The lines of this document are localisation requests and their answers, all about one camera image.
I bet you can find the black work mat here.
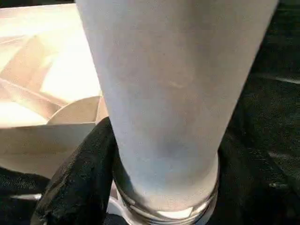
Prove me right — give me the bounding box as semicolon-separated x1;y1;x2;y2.
0;0;300;225

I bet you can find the white plastic table leg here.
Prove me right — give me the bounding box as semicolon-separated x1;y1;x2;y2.
75;0;281;225

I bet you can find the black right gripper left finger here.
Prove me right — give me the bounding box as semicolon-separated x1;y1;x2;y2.
30;116;119;225

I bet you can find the white plastic table top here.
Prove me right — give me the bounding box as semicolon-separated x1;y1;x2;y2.
0;2;221;225

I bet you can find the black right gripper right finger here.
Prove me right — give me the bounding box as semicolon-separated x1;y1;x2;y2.
217;131;300;225

